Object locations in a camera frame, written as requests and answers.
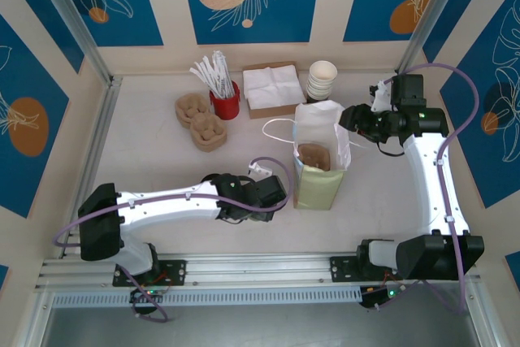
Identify brown pulp cup carrier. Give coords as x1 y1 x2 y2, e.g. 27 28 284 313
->
297 142 332 172

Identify white and green paper bag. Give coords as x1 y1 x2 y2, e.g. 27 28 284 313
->
262 99 366 210

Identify cardboard napkin box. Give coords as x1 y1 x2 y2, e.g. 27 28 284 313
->
242 62 309 120

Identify white paper napkins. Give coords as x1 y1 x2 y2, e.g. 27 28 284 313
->
242 64 306 111

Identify red straw holder cup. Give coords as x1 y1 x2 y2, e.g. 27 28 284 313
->
209 80 241 121

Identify grey metal panel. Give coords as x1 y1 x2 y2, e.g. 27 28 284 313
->
40 281 488 347

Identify left base controller board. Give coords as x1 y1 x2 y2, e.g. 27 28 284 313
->
129 286 167 304

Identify base controller board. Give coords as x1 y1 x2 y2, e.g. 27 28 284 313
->
129 286 167 304
360 284 403 310

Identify right base controller board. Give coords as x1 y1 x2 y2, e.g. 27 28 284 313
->
360 284 403 310

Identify right thin black wire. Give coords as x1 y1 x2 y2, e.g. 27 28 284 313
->
375 139 407 158

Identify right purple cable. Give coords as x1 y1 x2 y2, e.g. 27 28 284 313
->
365 62 479 314

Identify purple cable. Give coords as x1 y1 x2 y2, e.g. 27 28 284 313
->
365 62 479 314
53 155 294 323

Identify aluminium mounting rail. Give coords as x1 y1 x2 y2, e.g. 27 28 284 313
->
34 251 483 292

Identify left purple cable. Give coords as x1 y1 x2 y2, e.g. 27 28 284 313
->
53 155 294 323

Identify grey slotted cable duct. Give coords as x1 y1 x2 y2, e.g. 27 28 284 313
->
51 285 363 308

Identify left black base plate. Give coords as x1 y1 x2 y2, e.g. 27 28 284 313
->
112 259 188 287

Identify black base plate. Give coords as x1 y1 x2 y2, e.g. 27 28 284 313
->
112 259 188 287
329 255 405 283

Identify aluminium frame post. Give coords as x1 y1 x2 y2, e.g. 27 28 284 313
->
396 0 475 78
28 0 123 88

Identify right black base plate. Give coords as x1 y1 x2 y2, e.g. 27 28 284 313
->
329 255 405 283

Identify aluminium side rail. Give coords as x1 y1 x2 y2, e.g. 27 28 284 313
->
19 76 124 347
397 72 507 347

